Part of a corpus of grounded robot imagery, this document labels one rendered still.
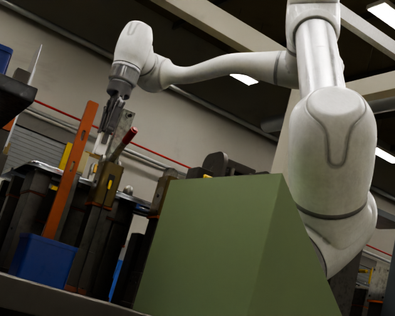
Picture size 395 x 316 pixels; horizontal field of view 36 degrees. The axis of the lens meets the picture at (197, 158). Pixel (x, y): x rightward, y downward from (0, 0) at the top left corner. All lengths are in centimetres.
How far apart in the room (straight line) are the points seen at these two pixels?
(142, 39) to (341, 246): 99
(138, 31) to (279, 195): 102
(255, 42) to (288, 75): 426
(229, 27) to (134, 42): 398
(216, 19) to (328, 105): 473
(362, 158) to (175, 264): 41
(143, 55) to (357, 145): 98
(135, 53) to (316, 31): 62
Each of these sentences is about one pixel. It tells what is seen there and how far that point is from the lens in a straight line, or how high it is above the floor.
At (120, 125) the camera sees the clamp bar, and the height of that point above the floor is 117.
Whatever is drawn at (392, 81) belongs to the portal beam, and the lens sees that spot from 618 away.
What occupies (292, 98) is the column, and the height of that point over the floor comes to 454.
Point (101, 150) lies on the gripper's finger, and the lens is 185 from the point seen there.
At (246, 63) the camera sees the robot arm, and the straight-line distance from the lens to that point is 181.
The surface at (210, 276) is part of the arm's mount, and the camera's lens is 112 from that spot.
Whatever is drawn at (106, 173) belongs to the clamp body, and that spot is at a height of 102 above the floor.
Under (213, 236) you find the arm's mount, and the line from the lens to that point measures 115.
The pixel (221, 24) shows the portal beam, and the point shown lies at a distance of 583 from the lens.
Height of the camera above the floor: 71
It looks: 15 degrees up
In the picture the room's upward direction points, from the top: 16 degrees clockwise
